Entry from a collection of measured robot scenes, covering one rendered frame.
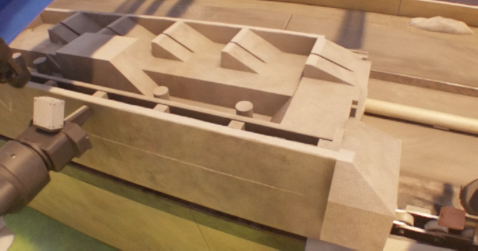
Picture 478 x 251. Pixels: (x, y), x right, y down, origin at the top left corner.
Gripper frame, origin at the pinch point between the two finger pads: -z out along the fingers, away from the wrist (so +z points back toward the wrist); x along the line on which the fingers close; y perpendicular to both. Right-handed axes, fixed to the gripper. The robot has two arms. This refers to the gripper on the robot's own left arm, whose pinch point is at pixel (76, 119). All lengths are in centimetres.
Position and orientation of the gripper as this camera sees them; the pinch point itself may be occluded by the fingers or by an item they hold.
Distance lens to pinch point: 63.7
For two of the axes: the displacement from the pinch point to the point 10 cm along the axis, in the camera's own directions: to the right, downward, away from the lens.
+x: 9.2, 2.0, -3.3
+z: -3.8, 5.9, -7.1
